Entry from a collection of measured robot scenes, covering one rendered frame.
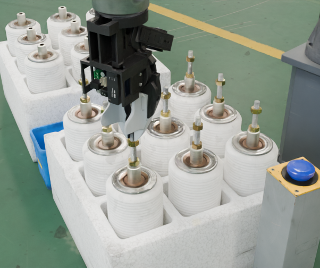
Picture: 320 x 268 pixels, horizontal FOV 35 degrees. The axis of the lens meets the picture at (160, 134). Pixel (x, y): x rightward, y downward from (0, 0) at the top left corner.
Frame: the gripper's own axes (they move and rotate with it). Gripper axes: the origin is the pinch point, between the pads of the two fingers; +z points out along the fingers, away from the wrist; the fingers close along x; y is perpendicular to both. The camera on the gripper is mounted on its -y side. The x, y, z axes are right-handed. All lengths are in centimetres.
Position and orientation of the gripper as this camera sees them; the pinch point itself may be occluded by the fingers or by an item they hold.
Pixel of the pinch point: (134, 129)
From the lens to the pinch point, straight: 79.6
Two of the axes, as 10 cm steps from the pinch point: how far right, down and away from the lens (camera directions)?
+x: 8.4, 3.0, -4.5
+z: 0.0, 8.4, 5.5
